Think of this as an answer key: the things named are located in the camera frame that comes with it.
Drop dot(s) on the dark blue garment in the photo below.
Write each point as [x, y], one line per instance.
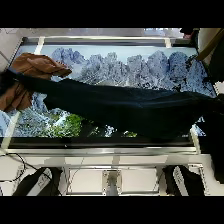
[126, 106]

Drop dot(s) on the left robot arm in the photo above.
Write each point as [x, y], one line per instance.
[33, 183]

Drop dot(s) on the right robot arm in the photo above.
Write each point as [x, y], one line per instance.
[185, 181]

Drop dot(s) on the brown garment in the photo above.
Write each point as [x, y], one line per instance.
[36, 65]

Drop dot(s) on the silver frame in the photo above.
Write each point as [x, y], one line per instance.
[100, 151]

